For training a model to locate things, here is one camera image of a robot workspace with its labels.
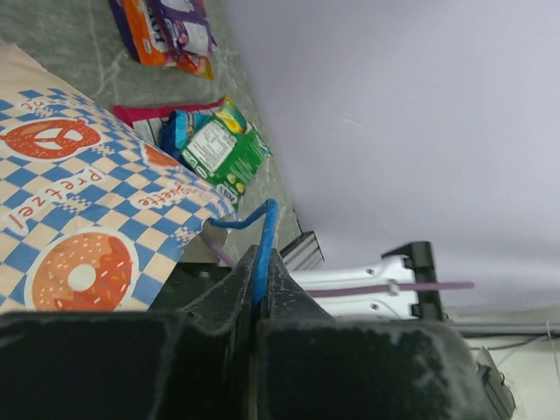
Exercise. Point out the light blue snack packet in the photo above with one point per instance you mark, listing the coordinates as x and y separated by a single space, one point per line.
179 128

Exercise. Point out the checkered blue paper bag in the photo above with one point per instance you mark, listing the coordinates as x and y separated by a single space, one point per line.
93 217

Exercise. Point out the purple Fox's berries candy bag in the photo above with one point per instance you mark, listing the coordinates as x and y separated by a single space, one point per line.
120 18

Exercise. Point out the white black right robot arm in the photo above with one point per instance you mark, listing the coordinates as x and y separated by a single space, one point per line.
402 285

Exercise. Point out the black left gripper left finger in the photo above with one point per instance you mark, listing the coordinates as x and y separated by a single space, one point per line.
183 363

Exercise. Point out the orange snack packet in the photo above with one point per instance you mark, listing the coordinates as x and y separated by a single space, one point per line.
151 47

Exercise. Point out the pink red snack bag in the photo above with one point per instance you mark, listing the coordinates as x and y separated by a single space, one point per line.
149 121

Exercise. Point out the aluminium rail frame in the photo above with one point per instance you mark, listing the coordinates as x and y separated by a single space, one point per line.
303 253

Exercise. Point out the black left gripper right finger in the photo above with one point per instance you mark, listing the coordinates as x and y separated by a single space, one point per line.
313 366

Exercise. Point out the green snack packet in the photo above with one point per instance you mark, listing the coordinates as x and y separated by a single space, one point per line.
224 148

